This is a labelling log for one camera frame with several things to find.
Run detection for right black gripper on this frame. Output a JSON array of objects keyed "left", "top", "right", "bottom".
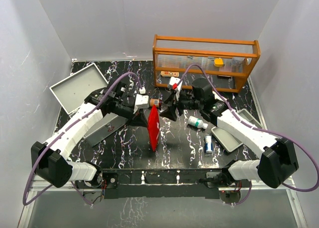
[{"left": 159, "top": 89, "right": 203, "bottom": 121}]

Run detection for red first aid pouch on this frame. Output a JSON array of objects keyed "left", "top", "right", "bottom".
[{"left": 148, "top": 105, "right": 160, "bottom": 152}]

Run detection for amber medicine bottle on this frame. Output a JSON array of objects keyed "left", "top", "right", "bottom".
[{"left": 150, "top": 99, "right": 162, "bottom": 108}]

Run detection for white green-label bottle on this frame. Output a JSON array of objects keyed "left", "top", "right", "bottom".
[{"left": 187, "top": 116, "right": 208, "bottom": 130}]

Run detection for blue white can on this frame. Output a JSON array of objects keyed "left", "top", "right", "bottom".
[{"left": 204, "top": 135, "right": 213, "bottom": 154}]

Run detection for grey divided tray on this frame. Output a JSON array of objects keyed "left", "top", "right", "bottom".
[{"left": 211, "top": 109, "right": 264, "bottom": 153}]

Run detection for grey case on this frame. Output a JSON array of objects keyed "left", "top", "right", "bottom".
[{"left": 50, "top": 63, "right": 127, "bottom": 147}]

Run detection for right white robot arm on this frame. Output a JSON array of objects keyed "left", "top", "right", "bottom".
[{"left": 160, "top": 77, "right": 299, "bottom": 188}]

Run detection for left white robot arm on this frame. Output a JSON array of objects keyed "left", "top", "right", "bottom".
[{"left": 31, "top": 82, "right": 150, "bottom": 188}]

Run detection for wooden toy block strip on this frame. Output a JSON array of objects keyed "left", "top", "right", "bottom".
[{"left": 160, "top": 71, "right": 179, "bottom": 77}]

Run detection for yellow block on shelf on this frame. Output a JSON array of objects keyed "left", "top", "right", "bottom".
[{"left": 214, "top": 58, "right": 224, "bottom": 67}]

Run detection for wooden display shelf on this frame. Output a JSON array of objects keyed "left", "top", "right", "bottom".
[{"left": 153, "top": 34, "right": 261, "bottom": 93}]

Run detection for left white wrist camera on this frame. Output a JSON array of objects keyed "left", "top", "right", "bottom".
[{"left": 134, "top": 87, "right": 150, "bottom": 113}]

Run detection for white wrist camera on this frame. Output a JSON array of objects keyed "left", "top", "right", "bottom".
[
  {"left": 134, "top": 87, "right": 150, "bottom": 113},
  {"left": 168, "top": 77, "right": 182, "bottom": 101}
]

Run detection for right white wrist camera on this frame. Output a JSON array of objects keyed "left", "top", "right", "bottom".
[{"left": 168, "top": 77, "right": 182, "bottom": 101}]

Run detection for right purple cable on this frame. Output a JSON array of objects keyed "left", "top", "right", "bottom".
[{"left": 179, "top": 64, "right": 319, "bottom": 205}]

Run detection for purple cable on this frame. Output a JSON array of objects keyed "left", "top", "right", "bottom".
[
  {"left": 179, "top": 64, "right": 319, "bottom": 205},
  {"left": 22, "top": 72, "right": 147, "bottom": 206}
]

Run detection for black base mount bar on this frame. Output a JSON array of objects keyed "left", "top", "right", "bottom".
[{"left": 74, "top": 168, "right": 252, "bottom": 201}]

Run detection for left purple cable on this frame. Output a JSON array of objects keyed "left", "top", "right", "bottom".
[{"left": 22, "top": 72, "right": 147, "bottom": 206}]

